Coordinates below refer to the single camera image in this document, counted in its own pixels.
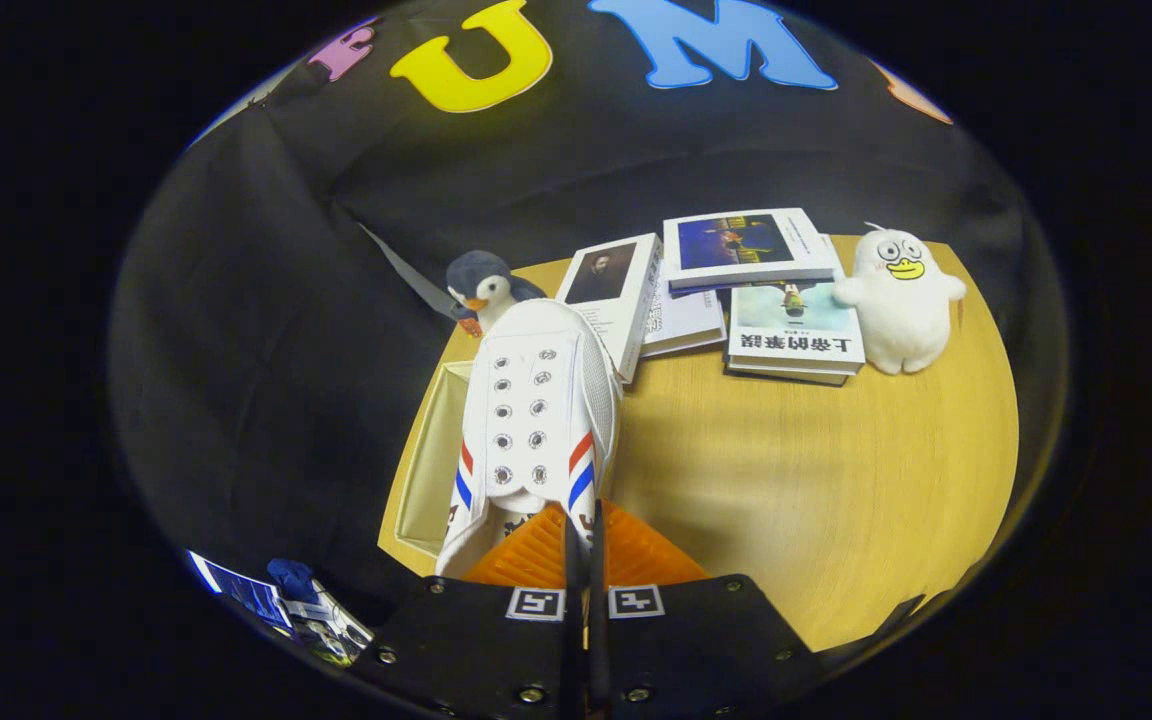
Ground book with blue night cover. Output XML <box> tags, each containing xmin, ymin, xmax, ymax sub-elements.
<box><xmin>662</xmin><ymin>207</ymin><xmax>839</xmax><ymax>293</ymax></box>

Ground plain white book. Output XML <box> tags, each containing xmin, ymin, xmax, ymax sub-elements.
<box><xmin>641</xmin><ymin>285</ymin><xmax>729</xmax><ymax>359</ymax></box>

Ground white book with portrait cover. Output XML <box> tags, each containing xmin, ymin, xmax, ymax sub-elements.
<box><xmin>554</xmin><ymin>232</ymin><xmax>665</xmax><ymax>386</ymax></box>

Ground white shoe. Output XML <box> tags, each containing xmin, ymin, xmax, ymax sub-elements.
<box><xmin>434</xmin><ymin>298</ymin><xmax>625</xmax><ymax>581</ymax></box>

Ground blue and white object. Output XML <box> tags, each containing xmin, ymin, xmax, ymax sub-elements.
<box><xmin>186</xmin><ymin>550</ymin><xmax>377</xmax><ymax>669</ymax></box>

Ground book with teal cover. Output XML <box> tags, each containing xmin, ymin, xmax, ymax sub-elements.
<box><xmin>724</xmin><ymin>282</ymin><xmax>867</xmax><ymax>388</ymax></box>

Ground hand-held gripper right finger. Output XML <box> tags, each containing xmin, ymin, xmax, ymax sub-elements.
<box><xmin>588</xmin><ymin>498</ymin><xmax>827</xmax><ymax>720</ymax></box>

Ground white duck plush toy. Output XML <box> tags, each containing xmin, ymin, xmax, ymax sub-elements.
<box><xmin>831</xmin><ymin>222</ymin><xmax>967</xmax><ymax>376</ymax></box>

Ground navy penguin plush toy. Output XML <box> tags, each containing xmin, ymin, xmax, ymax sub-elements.
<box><xmin>445</xmin><ymin>249</ymin><xmax>547</xmax><ymax>339</ymax></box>

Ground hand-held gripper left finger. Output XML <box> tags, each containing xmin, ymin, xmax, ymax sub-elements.
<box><xmin>361</xmin><ymin>500</ymin><xmax>582</xmax><ymax>720</ymax></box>

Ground beige fabric storage box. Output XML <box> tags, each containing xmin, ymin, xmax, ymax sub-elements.
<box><xmin>378</xmin><ymin>360</ymin><xmax>482</xmax><ymax>559</ymax></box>

